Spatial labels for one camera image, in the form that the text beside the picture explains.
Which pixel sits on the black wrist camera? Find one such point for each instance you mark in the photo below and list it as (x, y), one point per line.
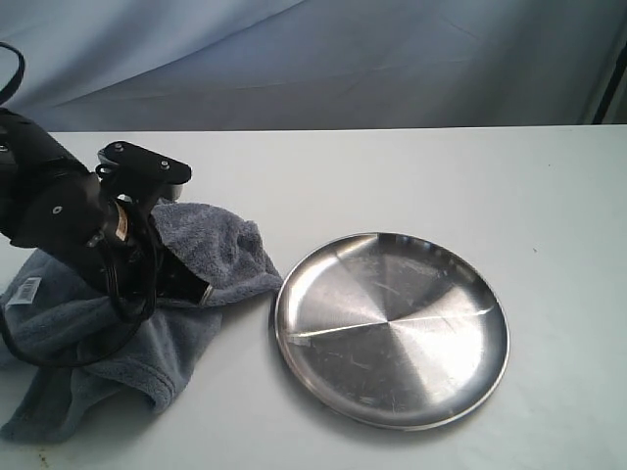
(141, 173)

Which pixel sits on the round stainless steel plate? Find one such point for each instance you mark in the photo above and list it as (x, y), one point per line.
(392, 331)

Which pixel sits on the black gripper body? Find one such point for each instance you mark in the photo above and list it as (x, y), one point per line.
(137, 265)

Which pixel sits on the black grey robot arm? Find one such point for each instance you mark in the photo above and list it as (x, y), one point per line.
(52, 202)

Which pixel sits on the grey fluffy towel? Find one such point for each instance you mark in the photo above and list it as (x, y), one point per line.
(53, 313)

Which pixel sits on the blue-grey backdrop cloth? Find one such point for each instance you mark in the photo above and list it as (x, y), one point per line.
(252, 65)

